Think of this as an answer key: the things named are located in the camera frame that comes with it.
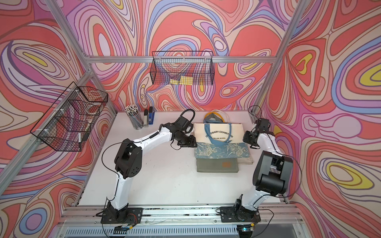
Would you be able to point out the black wire basket, wall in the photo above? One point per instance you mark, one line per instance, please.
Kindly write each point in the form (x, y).
(168, 66)
(77, 109)

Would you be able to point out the black wire basket, back wall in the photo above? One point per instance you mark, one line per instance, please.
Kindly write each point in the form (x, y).
(168, 66)

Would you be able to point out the cream bag with blue handles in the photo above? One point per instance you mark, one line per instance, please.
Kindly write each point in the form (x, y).
(203, 149)

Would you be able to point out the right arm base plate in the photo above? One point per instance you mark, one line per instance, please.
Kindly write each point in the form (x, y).
(241, 215)

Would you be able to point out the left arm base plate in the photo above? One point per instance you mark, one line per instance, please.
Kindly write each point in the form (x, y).
(128, 216)

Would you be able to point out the cream bag with yellow handles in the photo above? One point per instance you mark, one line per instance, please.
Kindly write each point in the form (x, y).
(245, 159)

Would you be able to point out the black wire basket, left wall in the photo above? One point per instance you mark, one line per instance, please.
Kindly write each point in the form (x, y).
(77, 109)

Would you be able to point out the clear cup of pencils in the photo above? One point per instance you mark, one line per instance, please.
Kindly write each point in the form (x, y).
(133, 113)

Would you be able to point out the green canvas bag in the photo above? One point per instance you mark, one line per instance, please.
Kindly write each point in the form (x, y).
(217, 165)

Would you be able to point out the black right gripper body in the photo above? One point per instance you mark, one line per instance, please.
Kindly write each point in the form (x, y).
(249, 138)

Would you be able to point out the grey stapler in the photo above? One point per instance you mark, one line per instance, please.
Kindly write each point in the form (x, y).
(146, 118)

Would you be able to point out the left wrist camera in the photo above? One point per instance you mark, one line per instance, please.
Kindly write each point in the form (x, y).
(183, 122)

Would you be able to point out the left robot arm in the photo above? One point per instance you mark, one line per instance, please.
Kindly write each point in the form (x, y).
(128, 161)

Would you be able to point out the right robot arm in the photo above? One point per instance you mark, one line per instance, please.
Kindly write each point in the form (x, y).
(270, 179)

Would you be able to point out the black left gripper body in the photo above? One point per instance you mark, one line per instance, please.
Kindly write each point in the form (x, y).
(187, 141)

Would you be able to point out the yellow sticky note pad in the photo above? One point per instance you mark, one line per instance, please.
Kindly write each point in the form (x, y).
(186, 80)

